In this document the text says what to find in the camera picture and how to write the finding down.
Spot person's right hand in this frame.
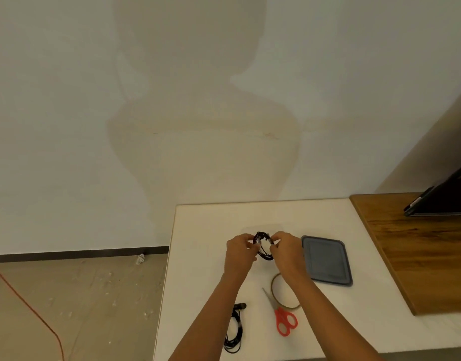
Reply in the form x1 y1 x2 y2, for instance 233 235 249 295
268 231 311 285

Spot black earphones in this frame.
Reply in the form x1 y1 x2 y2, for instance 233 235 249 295
223 302 248 354

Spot clear tape roll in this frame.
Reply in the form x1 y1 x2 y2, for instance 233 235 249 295
270 273 302 311

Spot black television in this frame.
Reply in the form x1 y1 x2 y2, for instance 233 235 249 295
403 157 461 218

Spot red power cable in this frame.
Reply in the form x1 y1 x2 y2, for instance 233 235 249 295
0 262 66 361

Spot person's left hand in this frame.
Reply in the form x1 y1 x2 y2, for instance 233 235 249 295
223 233 261 285

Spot black earphone cable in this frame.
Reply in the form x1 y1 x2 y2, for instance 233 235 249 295
252 231 276 262

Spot wooden board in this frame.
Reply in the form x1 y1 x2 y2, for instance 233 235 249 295
349 192 461 317

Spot person's left forearm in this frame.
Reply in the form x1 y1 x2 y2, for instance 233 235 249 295
169 273 250 361

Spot red scissors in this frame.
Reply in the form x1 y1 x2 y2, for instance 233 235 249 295
261 287 299 338

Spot person's right forearm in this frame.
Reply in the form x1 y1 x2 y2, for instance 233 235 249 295
282 273 384 361

